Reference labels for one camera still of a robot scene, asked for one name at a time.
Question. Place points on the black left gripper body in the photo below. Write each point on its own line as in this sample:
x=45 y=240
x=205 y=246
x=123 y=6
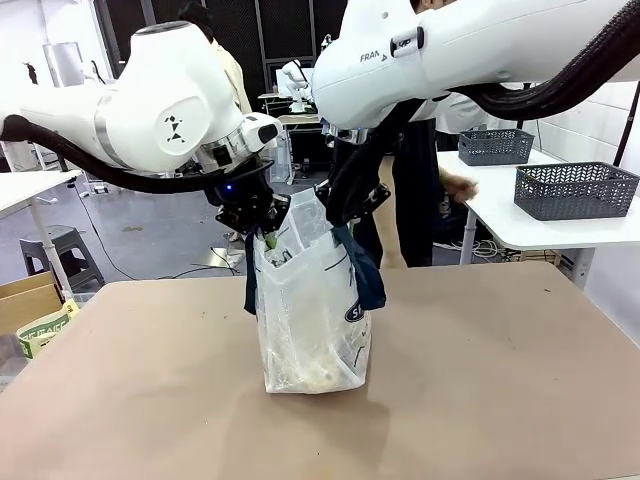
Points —
x=240 y=192

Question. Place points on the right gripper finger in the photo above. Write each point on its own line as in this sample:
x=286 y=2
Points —
x=352 y=229
x=322 y=192

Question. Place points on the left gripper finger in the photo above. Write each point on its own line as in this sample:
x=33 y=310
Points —
x=232 y=220
x=277 y=212

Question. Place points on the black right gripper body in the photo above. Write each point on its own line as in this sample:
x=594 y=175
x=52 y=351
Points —
x=374 y=199

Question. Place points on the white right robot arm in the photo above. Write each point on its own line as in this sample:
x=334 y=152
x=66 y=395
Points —
x=450 y=50

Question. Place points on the person's left forearm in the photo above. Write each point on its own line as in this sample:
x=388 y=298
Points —
x=446 y=181

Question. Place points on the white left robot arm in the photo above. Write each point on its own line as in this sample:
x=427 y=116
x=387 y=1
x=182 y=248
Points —
x=165 y=100

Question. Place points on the small white robot arm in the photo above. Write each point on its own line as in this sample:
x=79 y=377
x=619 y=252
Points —
x=296 y=82

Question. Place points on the beige item inside bag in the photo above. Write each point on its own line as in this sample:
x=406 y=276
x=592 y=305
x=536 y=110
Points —
x=325 y=372

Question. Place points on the green printed paper bag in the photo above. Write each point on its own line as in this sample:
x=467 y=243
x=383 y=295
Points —
x=45 y=330

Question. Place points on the person's left hand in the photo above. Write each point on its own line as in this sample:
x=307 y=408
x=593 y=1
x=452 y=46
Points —
x=465 y=190

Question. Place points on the person in black trousers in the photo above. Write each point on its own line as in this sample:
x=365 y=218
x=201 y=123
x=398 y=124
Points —
x=417 y=200

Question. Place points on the person in beige coat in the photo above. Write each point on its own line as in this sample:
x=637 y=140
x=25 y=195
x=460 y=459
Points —
x=235 y=75

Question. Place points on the white table holding baskets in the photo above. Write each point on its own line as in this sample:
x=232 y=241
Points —
x=495 y=215

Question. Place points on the grey plastic basket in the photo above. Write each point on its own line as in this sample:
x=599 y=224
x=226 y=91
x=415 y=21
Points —
x=495 y=147
x=575 y=192

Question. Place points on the grey step stool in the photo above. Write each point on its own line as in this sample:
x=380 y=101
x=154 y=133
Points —
x=75 y=250

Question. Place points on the wooden pallet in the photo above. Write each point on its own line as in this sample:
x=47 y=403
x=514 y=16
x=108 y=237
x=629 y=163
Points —
x=540 y=255

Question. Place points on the white height-adjustable table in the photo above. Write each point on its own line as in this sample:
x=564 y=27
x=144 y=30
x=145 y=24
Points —
x=30 y=187

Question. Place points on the white board panel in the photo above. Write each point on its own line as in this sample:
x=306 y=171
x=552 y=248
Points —
x=62 y=65

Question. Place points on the brown cardboard box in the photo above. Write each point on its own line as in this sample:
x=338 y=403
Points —
x=27 y=300

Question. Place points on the black stand pole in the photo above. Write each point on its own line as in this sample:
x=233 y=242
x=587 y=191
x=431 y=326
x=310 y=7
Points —
x=625 y=130

